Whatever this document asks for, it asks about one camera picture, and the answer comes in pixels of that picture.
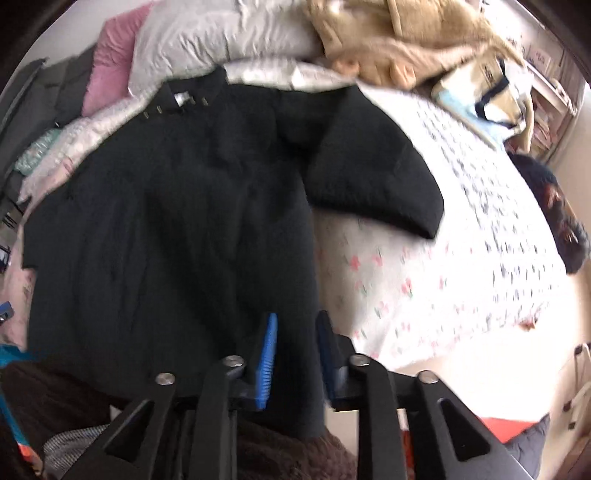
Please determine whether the cream navy tote bag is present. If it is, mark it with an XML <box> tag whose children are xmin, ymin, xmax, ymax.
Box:
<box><xmin>431</xmin><ymin>54</ymin><xmax>535</xmax><ymax>154</ymax></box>

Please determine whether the black quilted jacket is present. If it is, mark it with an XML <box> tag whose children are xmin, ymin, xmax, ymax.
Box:
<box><xmin>22</xmin><ymin>69</ymin><xmax>444</xmax><ymax>438</ymax></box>

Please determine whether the red item on floor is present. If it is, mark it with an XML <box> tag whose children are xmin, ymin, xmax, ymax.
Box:
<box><xmin>481</xmin><ymin>418</ymin><xmax>535</xmax><ymax>443</ymax></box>

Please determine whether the dark brown knit garment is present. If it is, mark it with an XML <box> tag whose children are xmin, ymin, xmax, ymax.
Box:
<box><xmin>1</xmin><ymin>361</ymin><xmax>358</xmax><ymax>479</ymax></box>

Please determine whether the grey white pillow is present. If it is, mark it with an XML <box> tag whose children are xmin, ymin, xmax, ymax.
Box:
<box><xmin>128</xmin><ymin>1</ymin><xmax>322</xmax><ymax>96</ymax></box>

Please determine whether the pink pillow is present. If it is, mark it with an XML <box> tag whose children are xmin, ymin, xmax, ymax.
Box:
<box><xmin>81</xmin><ymin>2</ymin><xmax>154</xmax><ymax>117</ymax></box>

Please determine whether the white bookshelf with books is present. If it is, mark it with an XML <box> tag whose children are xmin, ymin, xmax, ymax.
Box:
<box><xmin>526</xmin><ymin>42</ymin><xmax>586</xmax><ymax>166</ymax></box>

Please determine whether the dark clothes pile on floor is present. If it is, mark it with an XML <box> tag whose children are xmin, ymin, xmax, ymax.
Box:
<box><xmin>508</xmin><ymin>152</ymin><xmax>590</xmax><ymax>275</ymax></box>

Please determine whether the tan fleece robe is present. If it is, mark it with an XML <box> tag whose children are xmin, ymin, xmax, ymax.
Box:
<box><xmin>304</xmin><ymin>0</ymin><xmax>525</xmax><ymax>91</ymax></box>

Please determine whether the dark grey office chair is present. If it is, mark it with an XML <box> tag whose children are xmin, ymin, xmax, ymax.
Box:
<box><xmin>1</xmin><ymin>46</ymin><xmax>95</xmax><ymax>183</ymax></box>

